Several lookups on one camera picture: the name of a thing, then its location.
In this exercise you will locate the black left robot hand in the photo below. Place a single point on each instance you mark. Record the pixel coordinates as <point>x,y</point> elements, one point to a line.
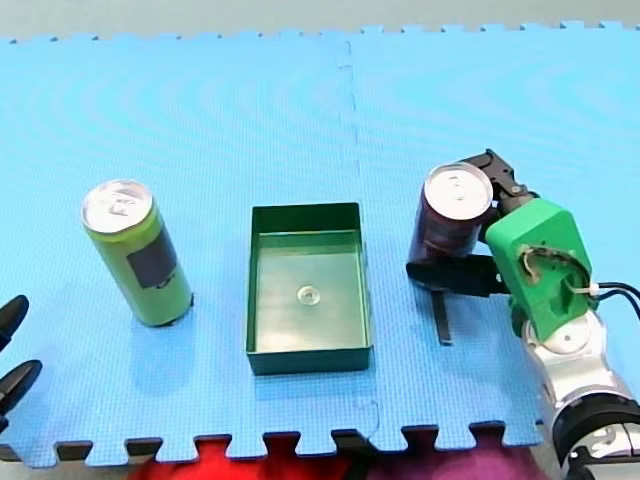
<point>15,312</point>

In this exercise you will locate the dark purple drink can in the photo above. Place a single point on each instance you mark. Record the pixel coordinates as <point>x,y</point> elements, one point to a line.
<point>445,230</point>

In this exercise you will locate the green drink can dark band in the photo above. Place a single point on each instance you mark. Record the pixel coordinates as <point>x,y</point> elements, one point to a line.
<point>145,280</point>

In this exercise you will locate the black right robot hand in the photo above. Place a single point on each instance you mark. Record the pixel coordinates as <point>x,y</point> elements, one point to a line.
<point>450,275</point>

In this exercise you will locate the shallow green tray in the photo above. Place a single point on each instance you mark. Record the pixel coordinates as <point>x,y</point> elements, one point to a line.
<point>310,361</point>

